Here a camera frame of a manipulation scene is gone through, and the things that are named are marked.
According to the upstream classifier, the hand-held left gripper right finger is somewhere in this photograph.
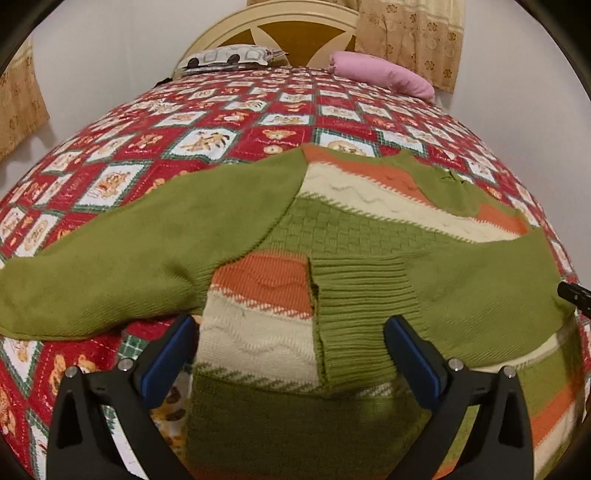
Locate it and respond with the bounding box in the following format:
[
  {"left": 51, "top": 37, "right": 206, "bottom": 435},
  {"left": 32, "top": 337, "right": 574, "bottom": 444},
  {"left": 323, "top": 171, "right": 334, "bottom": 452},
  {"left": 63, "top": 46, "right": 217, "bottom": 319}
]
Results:
[{"left": 385, "top": 315, "right": 534, "bottom": 480}]

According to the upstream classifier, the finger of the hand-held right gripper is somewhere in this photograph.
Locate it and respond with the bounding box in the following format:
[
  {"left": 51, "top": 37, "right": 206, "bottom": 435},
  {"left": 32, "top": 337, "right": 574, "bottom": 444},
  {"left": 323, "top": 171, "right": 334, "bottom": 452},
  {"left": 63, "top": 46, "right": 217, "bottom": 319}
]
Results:
[{"left": 557, "top": 281, "right": 591, "bottom": 319}]

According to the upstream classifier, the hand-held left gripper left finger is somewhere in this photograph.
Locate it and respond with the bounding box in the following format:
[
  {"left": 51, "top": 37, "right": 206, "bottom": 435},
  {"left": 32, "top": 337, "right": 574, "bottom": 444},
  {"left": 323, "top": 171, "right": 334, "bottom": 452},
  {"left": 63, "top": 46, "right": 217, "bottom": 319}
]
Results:
[{"left": 46, "top": 315, "right": 200, "bottom": 480}]

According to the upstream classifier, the green striped knit sweater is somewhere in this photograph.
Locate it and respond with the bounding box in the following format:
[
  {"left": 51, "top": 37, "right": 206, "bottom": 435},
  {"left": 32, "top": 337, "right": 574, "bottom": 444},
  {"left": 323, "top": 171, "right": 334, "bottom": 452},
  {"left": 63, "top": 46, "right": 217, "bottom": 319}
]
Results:
[{"left": 0, "top": 144, "right": 585, "bottom": 480}]

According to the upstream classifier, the red bear print blanket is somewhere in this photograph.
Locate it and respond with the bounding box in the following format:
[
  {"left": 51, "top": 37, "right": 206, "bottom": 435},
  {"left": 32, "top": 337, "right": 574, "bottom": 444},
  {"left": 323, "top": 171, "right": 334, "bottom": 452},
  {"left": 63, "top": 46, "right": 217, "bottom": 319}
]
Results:
[{"left": 0, "top": 65, "right": 591, "bottom": 480}]

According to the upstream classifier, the pink pillow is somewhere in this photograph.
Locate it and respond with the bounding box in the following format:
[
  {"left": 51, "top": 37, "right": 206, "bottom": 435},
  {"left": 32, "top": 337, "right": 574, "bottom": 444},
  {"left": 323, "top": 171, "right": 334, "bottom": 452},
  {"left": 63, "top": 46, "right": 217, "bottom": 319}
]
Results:
[{"left": 329, "top": 51, "right": 437, "bottom": 103}]

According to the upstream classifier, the tan floral curtain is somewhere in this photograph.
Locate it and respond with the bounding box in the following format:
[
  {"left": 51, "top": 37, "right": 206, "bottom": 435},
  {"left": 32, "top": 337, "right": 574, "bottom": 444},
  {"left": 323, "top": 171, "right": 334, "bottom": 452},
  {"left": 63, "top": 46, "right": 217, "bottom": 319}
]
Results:
[
  {"left": 0, "top": 37, "right": 51, "bottom": 162},
  {"left": 355, "top": 0, "right": 465, "bottom": 94}
]

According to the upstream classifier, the white grey patterned pillow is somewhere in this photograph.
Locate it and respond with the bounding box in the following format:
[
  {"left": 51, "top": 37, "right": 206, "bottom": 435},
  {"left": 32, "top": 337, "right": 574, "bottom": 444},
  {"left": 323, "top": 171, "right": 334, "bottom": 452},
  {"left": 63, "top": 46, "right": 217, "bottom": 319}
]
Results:
[{"left": 178, "top": 44, "right": 290, "bottom": 75}]

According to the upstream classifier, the cream and brown bed headboard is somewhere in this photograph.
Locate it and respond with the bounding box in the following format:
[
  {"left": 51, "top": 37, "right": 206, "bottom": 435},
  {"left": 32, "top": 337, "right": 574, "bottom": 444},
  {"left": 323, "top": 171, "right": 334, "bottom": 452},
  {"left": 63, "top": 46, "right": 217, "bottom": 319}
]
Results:
[{"left": 173, "top": 4, "right": 361, "bottom": 80}]

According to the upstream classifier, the cream floral curtain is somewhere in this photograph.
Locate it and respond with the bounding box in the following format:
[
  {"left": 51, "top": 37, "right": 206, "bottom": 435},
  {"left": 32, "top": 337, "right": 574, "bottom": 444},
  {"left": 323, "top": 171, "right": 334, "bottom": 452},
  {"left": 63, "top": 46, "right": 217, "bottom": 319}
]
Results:
[{"left": 247, "top": 0, "right": 361, "bottom": 8}]

